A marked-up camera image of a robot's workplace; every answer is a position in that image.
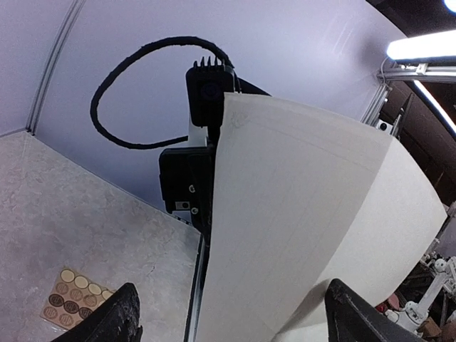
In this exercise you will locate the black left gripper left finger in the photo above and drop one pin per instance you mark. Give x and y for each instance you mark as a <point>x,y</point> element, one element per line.
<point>115,320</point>

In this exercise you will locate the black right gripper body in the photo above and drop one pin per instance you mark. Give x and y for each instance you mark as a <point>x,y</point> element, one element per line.
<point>187,183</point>

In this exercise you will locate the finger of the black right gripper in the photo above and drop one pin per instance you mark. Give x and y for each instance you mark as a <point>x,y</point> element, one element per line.
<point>243,86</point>

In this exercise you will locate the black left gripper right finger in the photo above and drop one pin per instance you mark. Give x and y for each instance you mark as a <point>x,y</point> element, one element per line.
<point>351,318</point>

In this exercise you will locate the beige lined letter paper top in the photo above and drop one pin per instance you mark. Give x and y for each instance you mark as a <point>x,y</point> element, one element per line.
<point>303,196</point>

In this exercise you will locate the brown sticker sheet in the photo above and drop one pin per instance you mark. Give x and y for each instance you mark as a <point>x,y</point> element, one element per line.
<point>73,298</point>

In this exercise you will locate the bright ceiling light bar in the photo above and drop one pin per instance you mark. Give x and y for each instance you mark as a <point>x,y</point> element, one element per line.
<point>423,48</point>

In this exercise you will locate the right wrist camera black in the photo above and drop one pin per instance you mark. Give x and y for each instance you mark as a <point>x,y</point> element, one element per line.
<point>207,82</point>

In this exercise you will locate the right aluminium frame post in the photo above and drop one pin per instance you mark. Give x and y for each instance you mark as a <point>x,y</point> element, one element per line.
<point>372,112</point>

